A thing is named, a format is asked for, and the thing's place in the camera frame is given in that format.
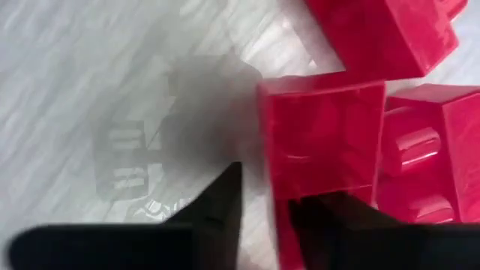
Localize white translucent table mat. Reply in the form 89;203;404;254
0;0;480;270

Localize red plastic building block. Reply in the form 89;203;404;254
376;82;480;226
304;0;470;83
256;70;388;270

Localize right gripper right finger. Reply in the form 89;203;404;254
287;190;480;270

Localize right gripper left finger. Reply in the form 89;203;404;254
7;160;244;270

